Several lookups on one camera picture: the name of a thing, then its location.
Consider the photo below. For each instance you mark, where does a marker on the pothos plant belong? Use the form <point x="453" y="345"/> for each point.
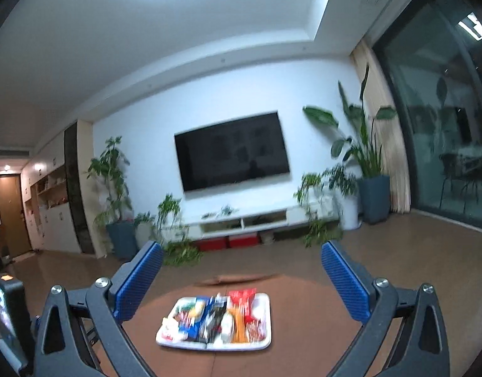
<point x="174" y="220"/>

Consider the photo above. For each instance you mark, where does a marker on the small white pot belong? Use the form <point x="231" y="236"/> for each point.
<point x="267" y="237"/>

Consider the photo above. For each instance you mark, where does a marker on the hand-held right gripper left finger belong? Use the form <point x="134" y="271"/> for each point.
<point x="138" y="279"/>

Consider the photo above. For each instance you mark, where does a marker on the white TV console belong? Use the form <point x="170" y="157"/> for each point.
<point x="305" y="216"/>

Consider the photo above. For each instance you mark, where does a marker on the small green plant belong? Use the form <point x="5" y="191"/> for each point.
<point x="143" y="218"/>

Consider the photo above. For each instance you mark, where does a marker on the square dark blue planter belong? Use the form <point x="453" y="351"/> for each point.
<point x="374" y="200"/>

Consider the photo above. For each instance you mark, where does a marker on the red storage box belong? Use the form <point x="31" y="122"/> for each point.
<point x="211" y="244"/>
<point x="244" y="240"/>

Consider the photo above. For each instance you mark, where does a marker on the tall leafy plant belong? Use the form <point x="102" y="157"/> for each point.
<point x="111" y="180"/>

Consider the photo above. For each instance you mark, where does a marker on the red and white snack packet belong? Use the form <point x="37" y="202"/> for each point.
<point x="170" y="330"/>

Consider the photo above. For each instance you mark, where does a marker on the orange snack packet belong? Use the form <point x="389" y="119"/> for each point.
<point x="237" y="328"/>

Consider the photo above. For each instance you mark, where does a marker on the round blue-grey plant pot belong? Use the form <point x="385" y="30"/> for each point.
<point x="122" y="241"/>

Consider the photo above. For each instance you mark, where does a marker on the white foam tray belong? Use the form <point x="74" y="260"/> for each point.
<point x="261" y="310"/>

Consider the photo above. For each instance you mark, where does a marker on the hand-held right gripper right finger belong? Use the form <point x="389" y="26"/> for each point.
<point x="345" y="279"/>

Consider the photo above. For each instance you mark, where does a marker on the glass sliding door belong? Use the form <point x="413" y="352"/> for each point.
<point x="441" y="106"/>

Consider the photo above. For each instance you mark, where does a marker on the round brown-clothed table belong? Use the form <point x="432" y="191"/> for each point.
<point x="299" y="322"/>

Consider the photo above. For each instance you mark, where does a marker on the black chair behind glass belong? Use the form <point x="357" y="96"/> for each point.
<point x="460" y="180"/>

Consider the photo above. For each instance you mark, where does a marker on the trailing vine plant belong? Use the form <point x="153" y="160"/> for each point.
<point x="317" y="231"/>

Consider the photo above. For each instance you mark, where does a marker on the large broad-leaf plant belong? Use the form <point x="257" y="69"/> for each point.
<point x="366" y="149"/>

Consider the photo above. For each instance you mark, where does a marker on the large red snack bag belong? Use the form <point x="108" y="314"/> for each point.
<point x="241" y="302"/>

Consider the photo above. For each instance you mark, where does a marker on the wall-mounted television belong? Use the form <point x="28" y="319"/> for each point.
<point x="233" y="151"/>

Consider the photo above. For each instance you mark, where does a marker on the grey-white plant pot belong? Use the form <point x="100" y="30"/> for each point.
<point x="144" y="235"/>

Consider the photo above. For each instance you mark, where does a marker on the bushy green plant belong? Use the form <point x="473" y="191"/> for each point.
<point x="341" y="180"/>

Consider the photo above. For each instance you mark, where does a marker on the large potted plant dark pot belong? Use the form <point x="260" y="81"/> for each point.
<point x="390" y="145"/>

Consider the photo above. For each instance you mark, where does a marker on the yellow and blue snack packet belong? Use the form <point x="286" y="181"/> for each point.
<point x="190" y="320"/>

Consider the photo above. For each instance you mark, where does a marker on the white wall cabinet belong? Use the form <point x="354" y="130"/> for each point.
<point x="48" y="220"/>

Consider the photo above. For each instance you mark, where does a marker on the wooden door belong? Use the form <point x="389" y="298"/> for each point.
<point x="13" y="216"/>

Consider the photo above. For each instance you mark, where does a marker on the black snack packet white print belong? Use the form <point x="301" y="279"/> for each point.
<point x="212" y="324"/>

